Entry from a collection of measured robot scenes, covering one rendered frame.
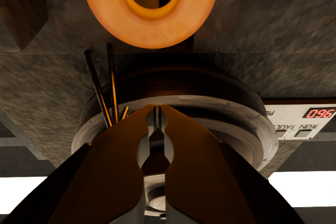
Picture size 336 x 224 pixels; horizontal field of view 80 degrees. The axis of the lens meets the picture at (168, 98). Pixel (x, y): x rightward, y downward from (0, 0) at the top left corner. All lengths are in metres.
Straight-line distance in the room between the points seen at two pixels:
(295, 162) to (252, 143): 8.58
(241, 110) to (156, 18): 0.21
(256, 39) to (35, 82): 0.50
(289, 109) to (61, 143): 0.73
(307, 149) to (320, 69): 9.03
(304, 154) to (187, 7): 9.20
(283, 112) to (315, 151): 9.07
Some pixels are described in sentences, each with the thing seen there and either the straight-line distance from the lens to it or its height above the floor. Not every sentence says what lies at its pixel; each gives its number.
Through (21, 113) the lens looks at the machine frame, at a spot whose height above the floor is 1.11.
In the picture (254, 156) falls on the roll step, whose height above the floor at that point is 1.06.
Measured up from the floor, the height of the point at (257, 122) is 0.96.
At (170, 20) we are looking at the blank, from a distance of 0.27.
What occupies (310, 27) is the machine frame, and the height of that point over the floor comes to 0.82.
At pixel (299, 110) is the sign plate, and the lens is 0.67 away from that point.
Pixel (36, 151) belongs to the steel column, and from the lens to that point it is 6.67.
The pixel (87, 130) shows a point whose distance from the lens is 0.42.
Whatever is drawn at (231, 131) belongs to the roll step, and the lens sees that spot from 0.39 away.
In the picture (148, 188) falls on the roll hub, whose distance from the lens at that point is 0.45.
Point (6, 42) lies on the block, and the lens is 0.31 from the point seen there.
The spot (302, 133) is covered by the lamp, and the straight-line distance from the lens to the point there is 0.78.
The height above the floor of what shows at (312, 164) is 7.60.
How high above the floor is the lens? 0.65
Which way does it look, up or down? 47 degrees up
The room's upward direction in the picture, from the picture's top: 180 degrees counter-clockwise
